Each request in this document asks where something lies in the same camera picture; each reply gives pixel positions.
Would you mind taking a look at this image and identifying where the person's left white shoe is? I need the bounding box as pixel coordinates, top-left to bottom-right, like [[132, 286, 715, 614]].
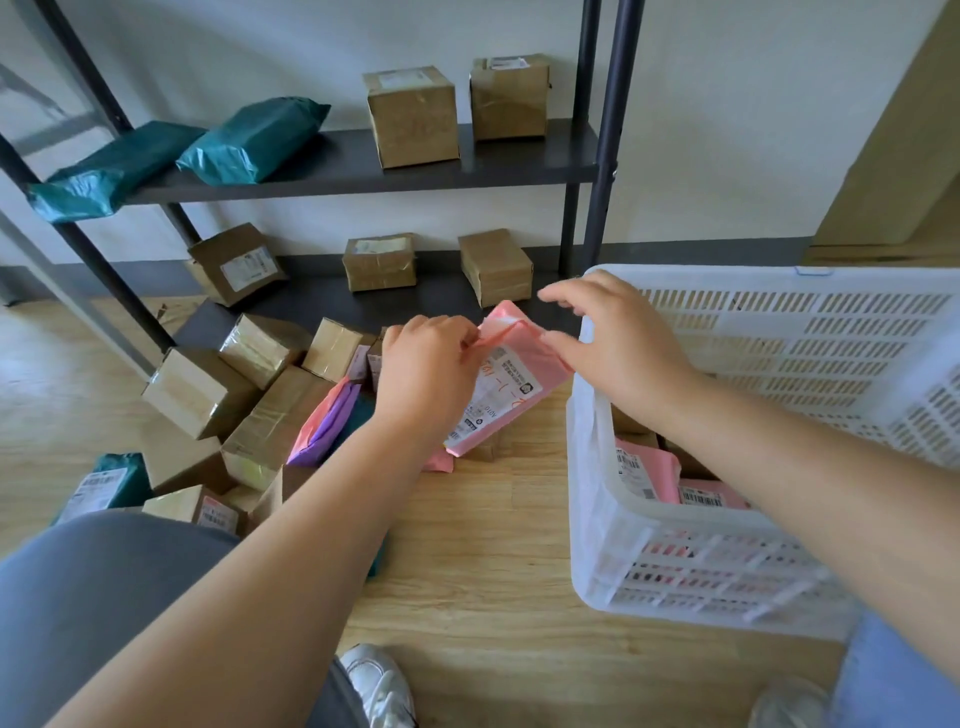
[[338, 643, 418, 728]]

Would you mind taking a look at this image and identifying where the person's left hand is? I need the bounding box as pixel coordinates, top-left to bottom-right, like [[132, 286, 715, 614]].
[[372, 314, 489, 445]]

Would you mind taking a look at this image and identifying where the person's right forearm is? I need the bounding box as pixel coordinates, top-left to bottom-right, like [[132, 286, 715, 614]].
[[652, 374, 960, 684]]

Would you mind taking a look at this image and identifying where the person's left leg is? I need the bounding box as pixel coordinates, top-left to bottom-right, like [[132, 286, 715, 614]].
[[0, 509, 369, 728]]

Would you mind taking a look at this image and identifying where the plain brown box shelf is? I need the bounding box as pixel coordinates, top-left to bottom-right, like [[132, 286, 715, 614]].
[[458, 228, 535, 309]]

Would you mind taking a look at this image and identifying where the small cardboard parcel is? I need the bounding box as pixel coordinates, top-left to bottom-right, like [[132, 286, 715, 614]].
[[611, 404, 663, 451]]

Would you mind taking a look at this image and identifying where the tall brown cardboard box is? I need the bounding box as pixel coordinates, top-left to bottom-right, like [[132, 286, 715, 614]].
[[362, 65, 460, 170]]

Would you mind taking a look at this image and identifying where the person's left forearm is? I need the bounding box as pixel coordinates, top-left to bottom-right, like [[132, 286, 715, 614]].
[[44, 419, 451, 728]]

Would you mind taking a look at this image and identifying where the white plastic crate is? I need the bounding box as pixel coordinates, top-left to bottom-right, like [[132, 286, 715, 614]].
[[566, 263, 960, 643]]

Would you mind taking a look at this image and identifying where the grey metal frame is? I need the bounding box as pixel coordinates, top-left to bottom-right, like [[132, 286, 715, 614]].
[[0, 63, 163, 380]]

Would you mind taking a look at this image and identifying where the person's white shoe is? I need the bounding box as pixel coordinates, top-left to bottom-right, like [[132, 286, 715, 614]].
[[338, 643, 418, 728], [748, 677, 832, 728]]

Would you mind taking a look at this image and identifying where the person's right white shoe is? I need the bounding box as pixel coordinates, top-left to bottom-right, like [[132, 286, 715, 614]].
[[748, 677, 832, 728]]

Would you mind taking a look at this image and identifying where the black metal shelf rack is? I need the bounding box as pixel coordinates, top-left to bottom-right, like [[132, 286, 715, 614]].
[[0, 0, 646, 354]]

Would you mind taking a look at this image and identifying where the beige door frame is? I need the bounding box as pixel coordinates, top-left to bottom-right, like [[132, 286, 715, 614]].
[[806, 0, 960, 268]]

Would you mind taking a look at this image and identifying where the small square cardboard box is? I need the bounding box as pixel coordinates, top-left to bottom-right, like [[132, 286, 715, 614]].
[[470, 53, 551, 142]]

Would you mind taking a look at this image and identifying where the labelled box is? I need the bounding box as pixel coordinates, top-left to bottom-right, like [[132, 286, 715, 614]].
[[185, 222, 290, 309]]

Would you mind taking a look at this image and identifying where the person's right hand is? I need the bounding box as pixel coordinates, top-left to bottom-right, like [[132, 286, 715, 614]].
[[538, 269, 703, 433]]

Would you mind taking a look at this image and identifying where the pile of cardboard parcels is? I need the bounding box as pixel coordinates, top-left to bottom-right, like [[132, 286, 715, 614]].
[[140, 313, 391, 538]]

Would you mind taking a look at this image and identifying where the purple mailer bag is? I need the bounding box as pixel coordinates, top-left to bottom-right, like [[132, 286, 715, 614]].
[[296, 382, 363, 466]]

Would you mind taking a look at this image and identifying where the person's leg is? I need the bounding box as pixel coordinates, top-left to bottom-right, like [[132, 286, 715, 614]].
[[828, 611, 960, 728], [0, 509, 369, 728]]

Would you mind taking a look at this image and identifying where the long white label cardboard box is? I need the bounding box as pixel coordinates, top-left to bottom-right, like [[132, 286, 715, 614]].
[[659, 438, 718, 483]]

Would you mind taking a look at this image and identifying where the taped box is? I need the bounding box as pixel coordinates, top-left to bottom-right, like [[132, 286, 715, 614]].
[[342, 232, 418, 294]]

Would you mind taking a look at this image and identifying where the person's right leg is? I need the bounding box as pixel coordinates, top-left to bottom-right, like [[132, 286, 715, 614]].
[[828, 611, 960, 728]]

